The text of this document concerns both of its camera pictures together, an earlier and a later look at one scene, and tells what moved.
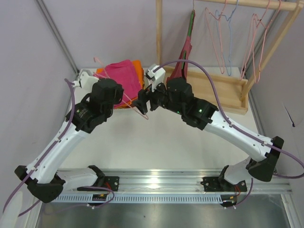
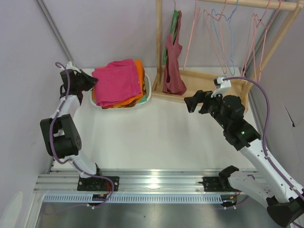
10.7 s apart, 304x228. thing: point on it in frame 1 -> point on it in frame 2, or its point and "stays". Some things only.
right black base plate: x=213 y=184 stays
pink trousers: x=125 y=73 stays
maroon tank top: x=180 y=70 -> x=174 y=81
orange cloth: x=101 y=71 -> x=138 y=63
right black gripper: x=147 y=100 -> x=202 y=102
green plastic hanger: x=189 y=30 -> x=173 y=29
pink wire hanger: x=141 y=115 -> x=196 y=11
